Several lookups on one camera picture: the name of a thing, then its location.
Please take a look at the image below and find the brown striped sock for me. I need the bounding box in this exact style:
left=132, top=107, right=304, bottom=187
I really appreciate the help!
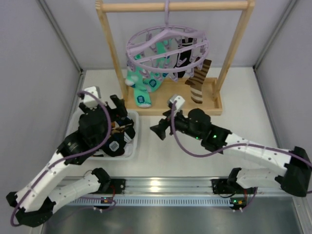
left=185, top=59, right=212, bottom=104

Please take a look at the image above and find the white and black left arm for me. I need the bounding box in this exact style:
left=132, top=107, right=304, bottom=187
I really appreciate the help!
left=6, top=91, right=136, bottom=227

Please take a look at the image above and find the aluminium mounting rail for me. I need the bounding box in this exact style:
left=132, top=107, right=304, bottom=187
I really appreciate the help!
left=56, top=176, right=305, bottom=195

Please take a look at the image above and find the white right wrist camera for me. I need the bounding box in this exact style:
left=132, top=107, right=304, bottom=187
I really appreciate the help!
left=168, top=94, right=185, bottom=112

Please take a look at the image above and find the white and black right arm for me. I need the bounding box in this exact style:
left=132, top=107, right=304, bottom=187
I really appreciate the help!
left=150, top=109, right=312, bottom=197

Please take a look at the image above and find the wooden hanging rack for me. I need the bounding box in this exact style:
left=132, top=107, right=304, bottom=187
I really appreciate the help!
left=95, top=0, right=256, bottom=117

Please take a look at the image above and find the black white striped sock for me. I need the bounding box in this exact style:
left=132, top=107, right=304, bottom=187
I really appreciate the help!
left=174, top=38, right=193, bottom=68

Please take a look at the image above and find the mint green sock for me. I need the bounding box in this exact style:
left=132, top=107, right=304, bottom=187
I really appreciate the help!
left=125, top=60, right=152, bottom=108
left=143, top=39, right=171, bottom=93

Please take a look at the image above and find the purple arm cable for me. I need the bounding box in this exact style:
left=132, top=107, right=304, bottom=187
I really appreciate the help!
left=168, top=101, right=312, bottom=213
left=9, top=90, right=117, bottom=226

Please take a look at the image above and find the white plastic basket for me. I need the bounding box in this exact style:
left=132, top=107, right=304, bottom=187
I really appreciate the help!
left=65, top=109, right=139, bottom=161

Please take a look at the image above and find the mint green sock right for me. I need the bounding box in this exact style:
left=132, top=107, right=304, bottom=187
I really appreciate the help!
left=143, top=39, right=171, bottom=93

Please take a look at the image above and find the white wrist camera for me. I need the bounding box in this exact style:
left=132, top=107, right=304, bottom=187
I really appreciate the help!
left=168, top=94, right=185, bottom=112
left=82, top=86, right=101, bottom=108

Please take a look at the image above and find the purple round clip hanger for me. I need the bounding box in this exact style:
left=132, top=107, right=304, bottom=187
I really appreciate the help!
left=126, top=0, right=209, bottom=82

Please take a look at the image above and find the brown argyle sock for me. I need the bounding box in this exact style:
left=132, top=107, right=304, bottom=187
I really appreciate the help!
left=111, top=121, right=134, bottom=135

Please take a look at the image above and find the grey slotted cable duct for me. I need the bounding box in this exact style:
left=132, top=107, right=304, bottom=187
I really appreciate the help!
left=68, top=196, right=234, bottom=207

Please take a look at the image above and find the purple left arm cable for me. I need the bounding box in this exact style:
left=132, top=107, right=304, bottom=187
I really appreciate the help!
left=9, top=90, right=117, bottom=226

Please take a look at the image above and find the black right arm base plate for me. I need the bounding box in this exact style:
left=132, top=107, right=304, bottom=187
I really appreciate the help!
left=212, top=178, right=256, bottom=198

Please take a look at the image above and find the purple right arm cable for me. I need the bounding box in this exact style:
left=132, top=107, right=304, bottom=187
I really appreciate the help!
left=168, top=101, right=312, bottom=213

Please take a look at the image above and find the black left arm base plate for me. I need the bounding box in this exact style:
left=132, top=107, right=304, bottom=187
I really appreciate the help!
left=95, top=178, right=126, bottom=195

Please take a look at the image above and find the mint green sock left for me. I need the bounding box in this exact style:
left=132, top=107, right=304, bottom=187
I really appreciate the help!
left=125, top=60, right=152, bottom=108

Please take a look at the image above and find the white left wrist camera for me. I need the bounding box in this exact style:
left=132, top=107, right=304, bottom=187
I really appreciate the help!
left=82, top=86, right=101, bottom=108

